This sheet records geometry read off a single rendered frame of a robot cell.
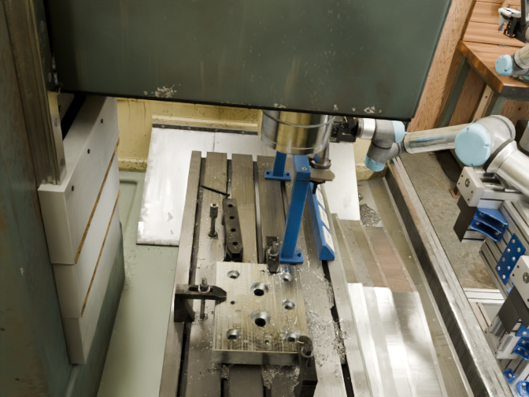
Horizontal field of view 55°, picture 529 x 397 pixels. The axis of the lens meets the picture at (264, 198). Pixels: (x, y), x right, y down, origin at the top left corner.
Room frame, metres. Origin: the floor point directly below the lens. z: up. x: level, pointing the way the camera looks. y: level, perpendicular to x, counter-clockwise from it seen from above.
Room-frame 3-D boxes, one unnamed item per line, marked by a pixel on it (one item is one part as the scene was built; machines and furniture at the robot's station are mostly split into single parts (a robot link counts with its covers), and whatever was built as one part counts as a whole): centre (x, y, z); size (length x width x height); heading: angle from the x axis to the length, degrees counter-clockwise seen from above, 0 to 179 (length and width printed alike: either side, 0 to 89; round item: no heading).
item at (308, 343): (0.74, -0.15, 0.97); 0.13 x 0.03 x 0.15; 7
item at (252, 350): (0.89, -0.03, 0.96); 0.29 x 0.23 x 0.05; 7
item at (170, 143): (1.63, 0.04, 0.75); 0.89 x 0.70 x 0.26; 97
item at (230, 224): (1.22, 0.09, 0.93); 0.26 x 0.05 x 0.06; 12
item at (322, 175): (1.18, -0.15, 1.21); 0.07 x 0.05 x 0.01; 97
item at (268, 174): (1.61, -0.04, 1.05); 0.10 x 0.05 x 0.30; 97
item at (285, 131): (0.98, -0.04, 1.48); 0.16 x 0.16 x 0.12
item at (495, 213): (1.55, -0.84, 0.86); 0.09 x 0.09 x 0.09; 7
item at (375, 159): (1.61, -0.39, 1.06); 0.11 x 0.08 x 0.11; 136
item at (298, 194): (1.17, -0.09, 1.05); 0.10 x 0.05 x 0.30; 97
